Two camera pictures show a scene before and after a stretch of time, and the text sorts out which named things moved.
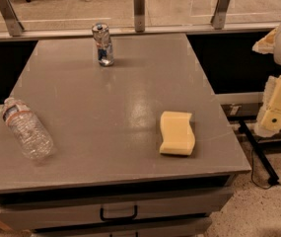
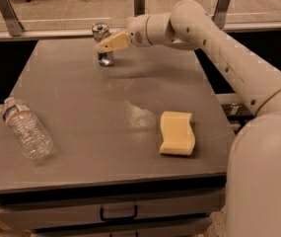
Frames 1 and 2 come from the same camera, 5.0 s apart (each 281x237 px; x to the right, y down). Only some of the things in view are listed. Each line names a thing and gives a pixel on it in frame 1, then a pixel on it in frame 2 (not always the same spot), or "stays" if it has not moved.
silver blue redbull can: x=105 y=46 stays
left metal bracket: x=8 y=12 stays
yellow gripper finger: x=280 y=103 -> x=137 y=36
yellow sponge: x=178 y=136 stays
